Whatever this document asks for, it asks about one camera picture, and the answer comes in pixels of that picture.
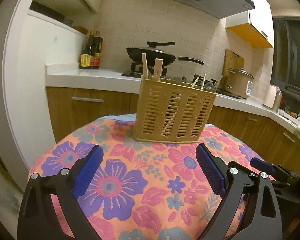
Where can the wooden cutting board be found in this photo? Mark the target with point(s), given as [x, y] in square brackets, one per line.
[231, 60]

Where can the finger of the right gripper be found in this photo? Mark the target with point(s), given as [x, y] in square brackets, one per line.
[262, 166]

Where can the black gas stove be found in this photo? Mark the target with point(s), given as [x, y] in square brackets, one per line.
[136, 72]

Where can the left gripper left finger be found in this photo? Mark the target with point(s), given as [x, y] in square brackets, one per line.
[37, 216]

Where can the clear plastic spoon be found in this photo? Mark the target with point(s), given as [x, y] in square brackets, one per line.
[210, 85]

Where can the beige rice cooker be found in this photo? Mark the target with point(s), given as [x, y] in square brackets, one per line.
[239, 82]

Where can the black wok with lid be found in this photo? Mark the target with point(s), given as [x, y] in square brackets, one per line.
[152, 53]

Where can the floral pink tablecloth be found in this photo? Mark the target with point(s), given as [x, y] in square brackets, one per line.
[142, 190]

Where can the woven tan utensil basket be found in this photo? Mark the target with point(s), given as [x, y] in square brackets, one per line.
[171, 113]

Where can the dark window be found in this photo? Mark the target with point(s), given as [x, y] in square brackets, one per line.
[286, 60]

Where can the soy sauce bottle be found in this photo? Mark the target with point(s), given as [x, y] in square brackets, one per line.
[87, 56]

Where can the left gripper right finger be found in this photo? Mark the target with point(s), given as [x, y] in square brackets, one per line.
[261, 217]

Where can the white wall cabinet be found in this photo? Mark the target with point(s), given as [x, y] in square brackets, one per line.
[254, 26]

